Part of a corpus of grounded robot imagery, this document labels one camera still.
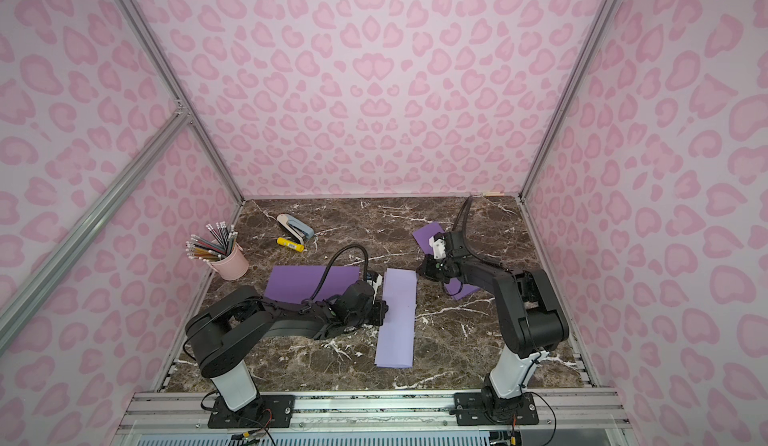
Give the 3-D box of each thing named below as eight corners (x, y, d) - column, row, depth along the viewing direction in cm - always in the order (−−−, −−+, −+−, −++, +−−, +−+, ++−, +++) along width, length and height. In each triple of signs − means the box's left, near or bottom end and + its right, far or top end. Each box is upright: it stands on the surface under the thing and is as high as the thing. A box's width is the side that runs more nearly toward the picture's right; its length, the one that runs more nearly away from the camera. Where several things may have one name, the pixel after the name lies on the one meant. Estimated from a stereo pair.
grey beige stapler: (275, 225, 114) (272, 219, 111) (287, 215, 117) (285, 210, 114) (303, 245, 108) (301, 239, 105) (315, 234, 111) (313, 229, 108)
